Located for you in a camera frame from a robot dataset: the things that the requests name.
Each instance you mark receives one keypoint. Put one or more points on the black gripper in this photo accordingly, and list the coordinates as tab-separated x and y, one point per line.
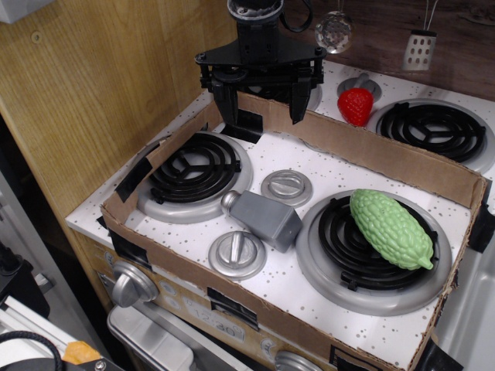
261	56

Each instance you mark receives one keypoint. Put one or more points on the grey pepper shaker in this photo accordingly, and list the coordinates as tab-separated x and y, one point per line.
273	222

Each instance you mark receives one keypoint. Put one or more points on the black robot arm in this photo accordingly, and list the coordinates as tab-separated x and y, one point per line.
260	11

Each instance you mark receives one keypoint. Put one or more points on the hanging silver skimmer ladle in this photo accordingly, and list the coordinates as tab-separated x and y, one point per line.
335	30

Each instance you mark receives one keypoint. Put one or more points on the red strawberry toy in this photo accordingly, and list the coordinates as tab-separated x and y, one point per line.
355	106

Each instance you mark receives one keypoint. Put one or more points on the silver knob upper centre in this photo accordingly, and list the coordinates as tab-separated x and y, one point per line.
287	186

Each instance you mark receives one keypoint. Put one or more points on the silver knob behind strawberry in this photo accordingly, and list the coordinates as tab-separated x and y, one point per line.
362	81

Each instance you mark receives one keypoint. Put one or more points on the hanging silver slotted spatula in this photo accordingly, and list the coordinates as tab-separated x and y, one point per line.
421	43

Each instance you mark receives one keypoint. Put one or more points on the silver knob lower centre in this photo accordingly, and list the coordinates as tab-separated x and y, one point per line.
237	255

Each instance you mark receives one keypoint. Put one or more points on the front right black burner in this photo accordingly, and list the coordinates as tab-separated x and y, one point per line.
344	268

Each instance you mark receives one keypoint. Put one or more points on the green bitter gourd toy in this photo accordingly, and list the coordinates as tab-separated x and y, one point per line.
391	230

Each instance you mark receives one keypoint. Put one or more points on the rear right black burner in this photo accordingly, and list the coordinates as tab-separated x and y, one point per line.
440	127

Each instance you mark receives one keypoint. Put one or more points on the silver oven front knob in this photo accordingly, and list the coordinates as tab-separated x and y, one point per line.
132	285

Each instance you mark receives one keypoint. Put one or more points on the orange object lower left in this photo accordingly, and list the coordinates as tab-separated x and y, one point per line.
80	352

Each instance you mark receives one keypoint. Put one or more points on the silver oven door handle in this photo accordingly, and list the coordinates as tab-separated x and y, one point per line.
165	342

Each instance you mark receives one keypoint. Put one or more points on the brown cardboard tray wall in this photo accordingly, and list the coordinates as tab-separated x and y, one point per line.
278	309

